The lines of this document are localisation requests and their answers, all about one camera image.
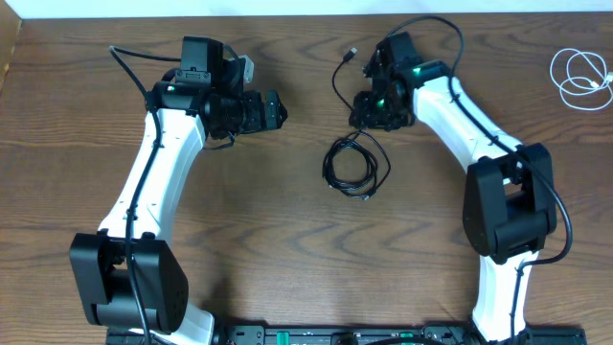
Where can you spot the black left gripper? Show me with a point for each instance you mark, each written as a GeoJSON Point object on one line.
{"type": "Point", "coordinates": [257, 121]}

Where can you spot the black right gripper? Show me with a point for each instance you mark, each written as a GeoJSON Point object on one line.
{"type": "Point", "coordinates": [366, 118]}

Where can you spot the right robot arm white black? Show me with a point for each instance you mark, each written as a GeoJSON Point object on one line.
{"type": "Point", "coordinates": [507, 212]}

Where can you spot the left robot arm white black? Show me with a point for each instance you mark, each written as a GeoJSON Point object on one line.
{"type": "Point", "coordinates": [127, 277]}

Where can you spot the cardboard panel at left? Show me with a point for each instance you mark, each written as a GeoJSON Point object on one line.
{"type": "Point", "coordinates": [10, 26]}

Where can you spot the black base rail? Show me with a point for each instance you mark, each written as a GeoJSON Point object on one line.
{"type": "Point", "coordinates": [441, 333]}

